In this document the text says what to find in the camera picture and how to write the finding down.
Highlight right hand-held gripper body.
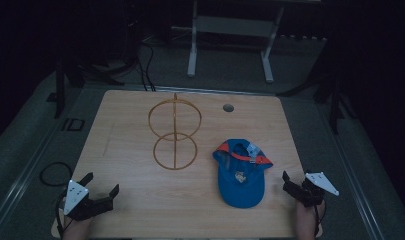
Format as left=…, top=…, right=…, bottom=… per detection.
left=289, top=171, right=341, bottom=208

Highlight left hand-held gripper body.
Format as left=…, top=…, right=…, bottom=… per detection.
left=61, top=179, right=108, bottom=222

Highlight blue cap with orange trim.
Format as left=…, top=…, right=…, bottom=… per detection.
left=212, top=138, right=274, bottom=210

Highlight orange wire hat stand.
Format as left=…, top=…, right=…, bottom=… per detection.
left=147, top=92, right=203, bottom=171

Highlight person's right hand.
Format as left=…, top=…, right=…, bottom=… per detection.
left=294, top=199, right=326, bottom=240

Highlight person's left hand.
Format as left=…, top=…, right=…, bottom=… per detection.
left=62, top=214, right=93, bottom=240

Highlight black metal stand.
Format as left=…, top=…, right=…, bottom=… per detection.
left=45, top=59, right=126, bottom=120
left=278, top=43, right=358, bottom=136

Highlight black cable loop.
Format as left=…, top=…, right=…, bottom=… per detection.
left=39, top=161, right=74, bottom=188

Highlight black rectangular floor bracket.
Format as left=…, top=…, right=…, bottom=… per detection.
left=61, top=117, right=86, bottom=132

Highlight black floor cables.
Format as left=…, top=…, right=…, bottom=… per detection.
left=136, top=39, right=158, bottom=92

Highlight white metal desk frame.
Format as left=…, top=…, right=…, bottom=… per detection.
left=185, top=0, right=323, bottom=85

